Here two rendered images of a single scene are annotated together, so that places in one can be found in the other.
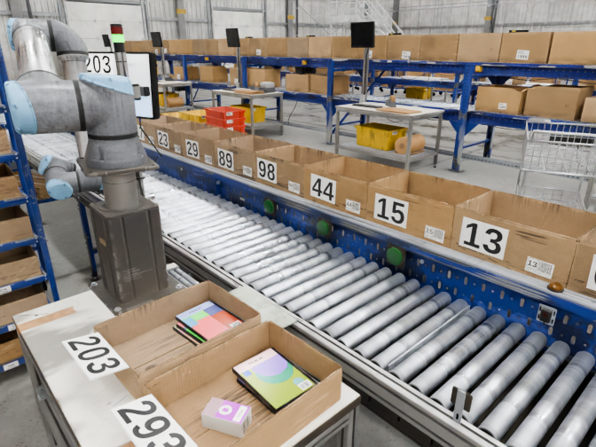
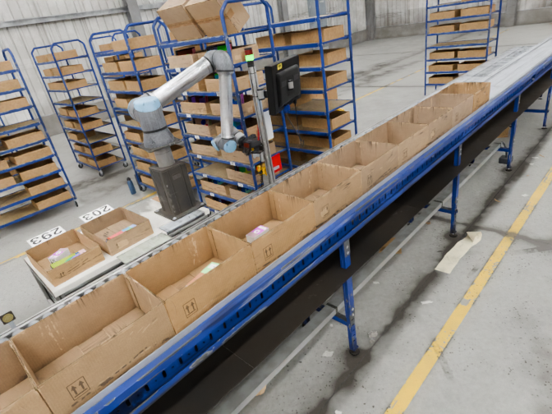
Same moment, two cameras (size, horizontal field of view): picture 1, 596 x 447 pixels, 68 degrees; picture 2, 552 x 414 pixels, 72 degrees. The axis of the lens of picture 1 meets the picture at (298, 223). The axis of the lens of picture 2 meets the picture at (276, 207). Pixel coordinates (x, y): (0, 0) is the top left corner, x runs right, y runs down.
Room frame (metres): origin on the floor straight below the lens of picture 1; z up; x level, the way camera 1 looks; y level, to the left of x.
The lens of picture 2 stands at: (2.09, -1.75, 1.81)
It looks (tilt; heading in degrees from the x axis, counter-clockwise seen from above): 27 degrees down; 91
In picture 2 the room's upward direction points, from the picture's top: 10 degrees counter-clockwise
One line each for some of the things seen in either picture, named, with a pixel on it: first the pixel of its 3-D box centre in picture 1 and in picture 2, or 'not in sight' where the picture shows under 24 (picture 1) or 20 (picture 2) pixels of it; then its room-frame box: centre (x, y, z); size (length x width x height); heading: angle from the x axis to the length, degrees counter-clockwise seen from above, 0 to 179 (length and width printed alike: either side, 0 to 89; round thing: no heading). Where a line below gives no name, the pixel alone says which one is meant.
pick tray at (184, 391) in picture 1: (246, 391); (64, 255); (0.84, 0.12, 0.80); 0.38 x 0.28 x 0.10; 134
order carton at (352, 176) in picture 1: (354, 185); (263, 229); (2.00, -0.27, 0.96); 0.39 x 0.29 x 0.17; 42
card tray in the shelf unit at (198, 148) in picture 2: not in sight; (215, 144); (1.58, 1.85, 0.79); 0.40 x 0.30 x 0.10; 134
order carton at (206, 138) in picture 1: (217, 146); (392, 144); (2.87, 0.53, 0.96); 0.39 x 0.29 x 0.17; 42
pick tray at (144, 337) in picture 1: (180, 333); (116, 229); (1.07, 0.34, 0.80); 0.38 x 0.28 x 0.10; 134
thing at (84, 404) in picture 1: (164, 354); (121, 234); (1.06, 0.39, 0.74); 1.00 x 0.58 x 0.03; 42
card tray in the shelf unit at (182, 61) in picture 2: not in sight; (194, 58); (1.57, 1.85, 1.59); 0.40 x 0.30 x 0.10; 131
